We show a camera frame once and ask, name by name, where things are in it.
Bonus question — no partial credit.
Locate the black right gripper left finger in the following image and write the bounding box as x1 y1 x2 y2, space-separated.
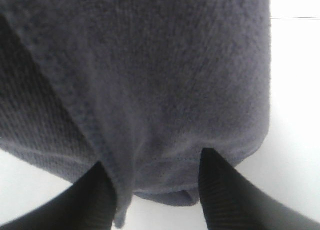
0 162 117 230

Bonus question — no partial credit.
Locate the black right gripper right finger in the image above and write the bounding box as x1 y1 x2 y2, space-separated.
198 148 320 230

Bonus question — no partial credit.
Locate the dark grey towel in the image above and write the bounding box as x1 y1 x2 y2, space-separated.
0 0 271 227

